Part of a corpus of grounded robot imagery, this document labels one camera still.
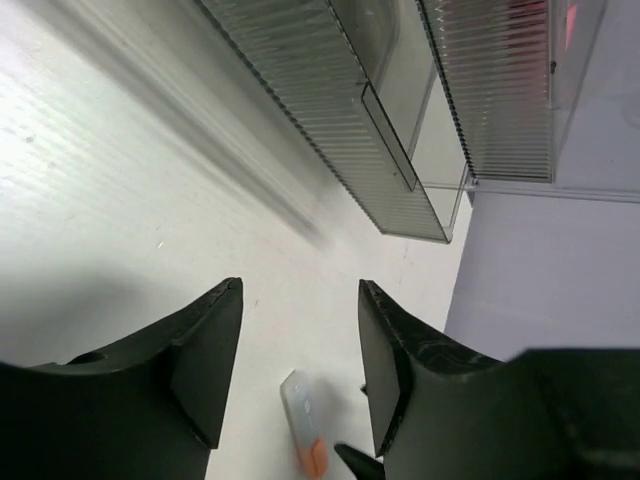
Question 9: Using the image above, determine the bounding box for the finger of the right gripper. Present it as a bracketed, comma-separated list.
[334, 443, 386, 480]

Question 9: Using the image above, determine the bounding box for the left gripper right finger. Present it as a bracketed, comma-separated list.
[358, 280, 639, 479]

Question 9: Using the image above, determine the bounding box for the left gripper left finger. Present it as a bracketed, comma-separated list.
[1, 277, 243, 479]

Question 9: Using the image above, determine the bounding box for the clear drawer organizer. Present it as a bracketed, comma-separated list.
[201, 1, 607, 243]

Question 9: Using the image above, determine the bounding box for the orange capped marker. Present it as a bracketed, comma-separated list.
[279, 369, 329, 479]

